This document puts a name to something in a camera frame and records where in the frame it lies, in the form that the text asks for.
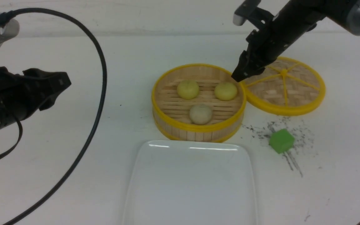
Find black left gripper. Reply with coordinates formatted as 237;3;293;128
0;67;72;125

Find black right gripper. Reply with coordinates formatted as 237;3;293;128
231;0;324;82

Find yellow steamed bun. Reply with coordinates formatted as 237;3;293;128
176;80;200;100
214;82;238;101

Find white steamed bun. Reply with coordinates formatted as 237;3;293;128
189;104;213;125

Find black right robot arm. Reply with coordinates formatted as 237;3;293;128
232;0;360;82

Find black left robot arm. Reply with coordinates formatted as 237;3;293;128
0;67;71;130

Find white rectangular plate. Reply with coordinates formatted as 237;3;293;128
121;140;259;225

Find woven bamboo steamer lid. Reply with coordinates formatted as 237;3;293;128
242;57;326;116

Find bamboo steamer basket yellow rim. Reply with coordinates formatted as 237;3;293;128
151;64;247;142

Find green cube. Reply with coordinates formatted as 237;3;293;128
269;129;295;154

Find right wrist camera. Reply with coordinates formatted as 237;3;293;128
232;0;274;30

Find black camera cable left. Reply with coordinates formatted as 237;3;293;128
0;7;108;225

